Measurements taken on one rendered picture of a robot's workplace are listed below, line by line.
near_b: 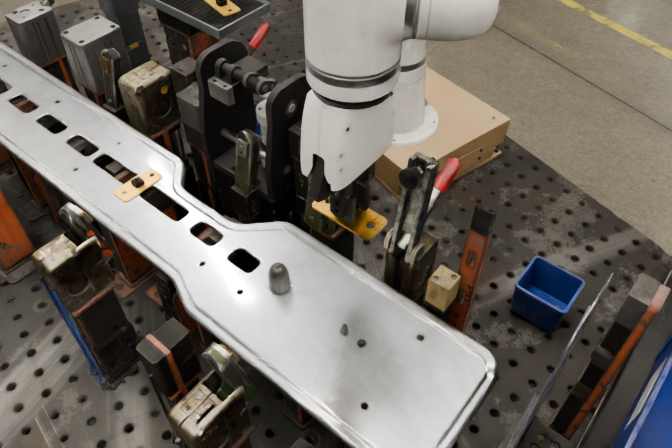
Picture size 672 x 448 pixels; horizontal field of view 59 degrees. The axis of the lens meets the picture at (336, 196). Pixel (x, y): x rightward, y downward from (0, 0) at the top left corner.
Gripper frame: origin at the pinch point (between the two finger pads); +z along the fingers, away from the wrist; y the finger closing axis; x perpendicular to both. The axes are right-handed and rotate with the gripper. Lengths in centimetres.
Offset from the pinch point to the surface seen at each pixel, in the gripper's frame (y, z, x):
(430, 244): -17.2, 22.4, 2.3
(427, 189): -14.9, 9.4, 1.6
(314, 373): 7.8, 27.5, 0.6
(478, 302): -37, 58, 6
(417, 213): -14.0, 13.7, 1.1
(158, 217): 2.8, 27.5, -38.1
